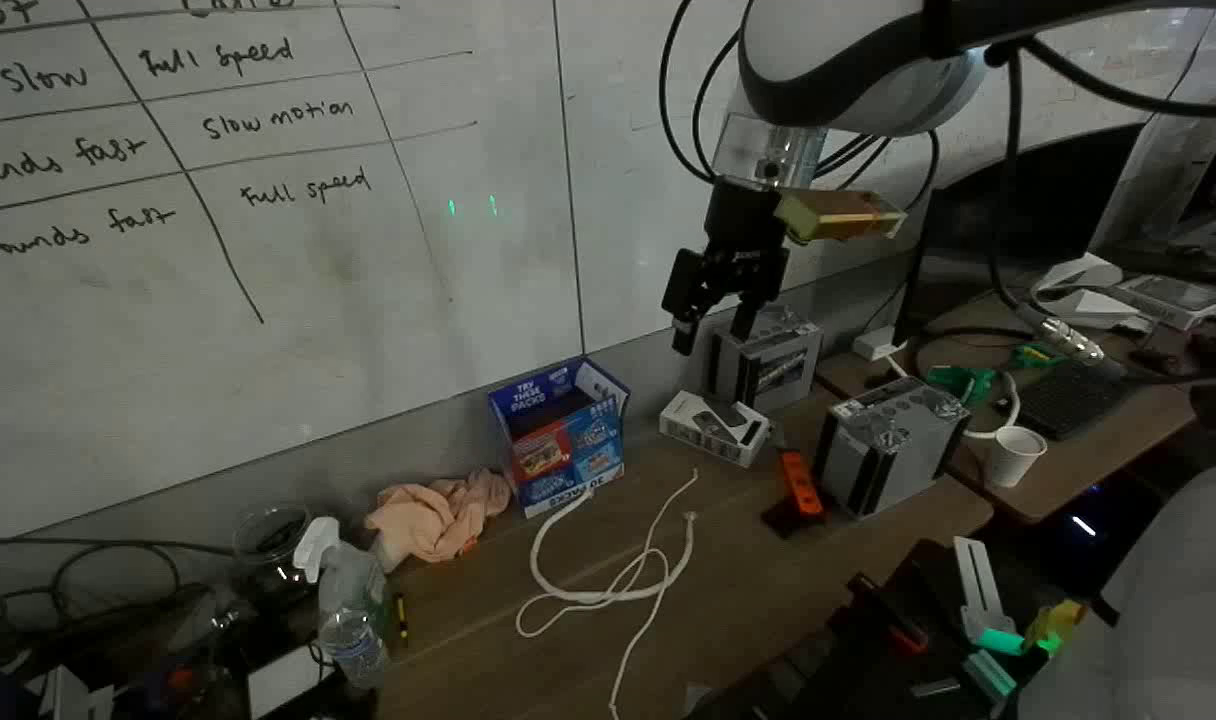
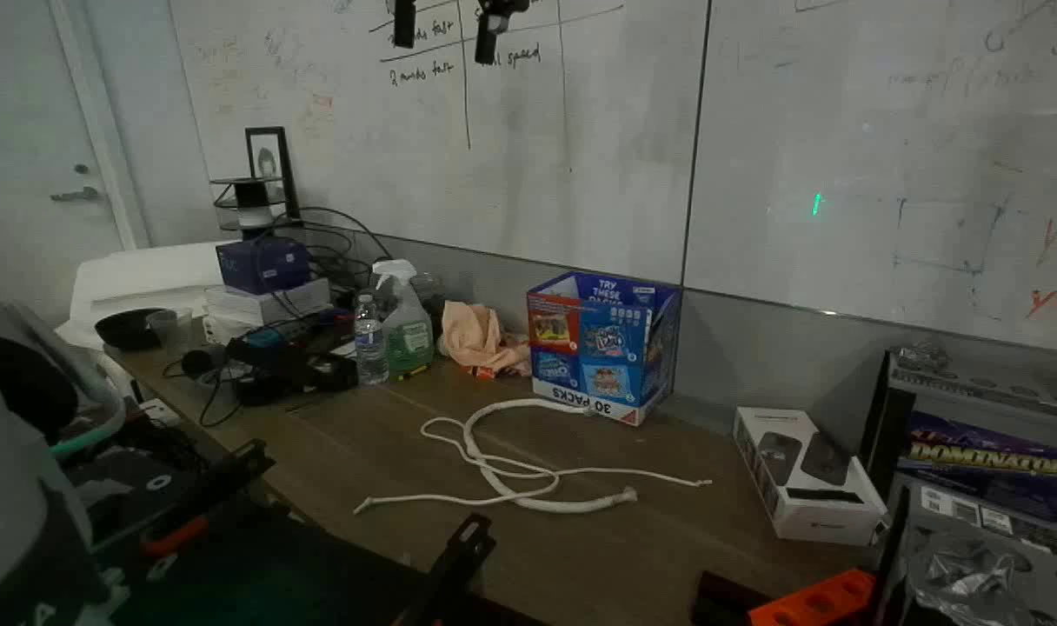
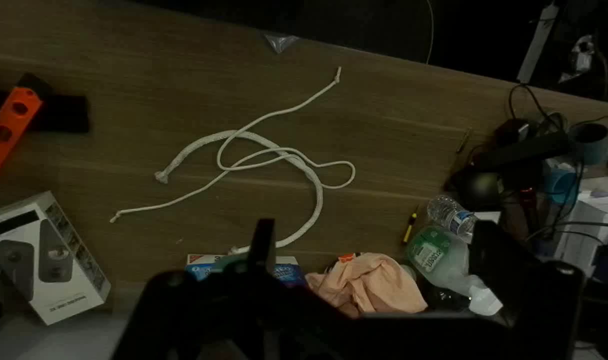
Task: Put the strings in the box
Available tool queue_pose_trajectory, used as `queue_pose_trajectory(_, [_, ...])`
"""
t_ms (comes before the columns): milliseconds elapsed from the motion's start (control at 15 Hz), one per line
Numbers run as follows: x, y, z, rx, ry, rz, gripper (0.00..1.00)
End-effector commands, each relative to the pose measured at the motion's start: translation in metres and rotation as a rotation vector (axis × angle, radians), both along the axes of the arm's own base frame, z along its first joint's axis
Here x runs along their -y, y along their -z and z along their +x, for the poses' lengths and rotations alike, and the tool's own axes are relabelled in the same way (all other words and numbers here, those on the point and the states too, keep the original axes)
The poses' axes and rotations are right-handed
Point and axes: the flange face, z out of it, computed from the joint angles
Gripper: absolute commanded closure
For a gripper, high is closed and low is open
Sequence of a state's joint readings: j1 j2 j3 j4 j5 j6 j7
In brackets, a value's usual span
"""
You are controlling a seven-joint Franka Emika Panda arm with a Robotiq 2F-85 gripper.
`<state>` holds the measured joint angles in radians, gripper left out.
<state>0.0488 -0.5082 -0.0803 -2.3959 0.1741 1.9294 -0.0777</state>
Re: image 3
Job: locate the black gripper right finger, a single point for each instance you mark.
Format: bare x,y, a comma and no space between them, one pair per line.
545,306

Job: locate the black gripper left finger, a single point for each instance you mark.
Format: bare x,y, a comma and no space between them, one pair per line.
204,312

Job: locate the blue cardboard box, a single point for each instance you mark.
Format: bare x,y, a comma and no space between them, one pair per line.
287,272

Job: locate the white flat box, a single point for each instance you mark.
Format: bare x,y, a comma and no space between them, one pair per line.
595,212

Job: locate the white box with device print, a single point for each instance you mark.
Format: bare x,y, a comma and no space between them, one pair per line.
65,281

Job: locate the orange block with holes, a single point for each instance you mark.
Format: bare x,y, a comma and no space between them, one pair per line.
11,126

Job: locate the green spray bottle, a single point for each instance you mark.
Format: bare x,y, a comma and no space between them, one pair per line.
435,257

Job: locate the small blue container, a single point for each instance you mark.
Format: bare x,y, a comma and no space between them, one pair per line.
560,184

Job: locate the clear water bottle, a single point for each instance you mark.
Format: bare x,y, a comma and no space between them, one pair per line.
454,214

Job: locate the yellow pen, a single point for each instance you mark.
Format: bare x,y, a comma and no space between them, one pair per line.
409,229

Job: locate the pink cloth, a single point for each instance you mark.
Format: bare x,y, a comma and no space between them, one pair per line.
370,283

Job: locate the black flat piece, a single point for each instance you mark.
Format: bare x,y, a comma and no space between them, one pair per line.
65,112

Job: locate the small white adapter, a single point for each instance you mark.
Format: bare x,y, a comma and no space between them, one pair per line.
584,52

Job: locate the white flat strip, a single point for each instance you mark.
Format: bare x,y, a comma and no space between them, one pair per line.
536,40

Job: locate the clear plastic scrap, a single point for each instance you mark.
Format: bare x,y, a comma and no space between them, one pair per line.
281,40

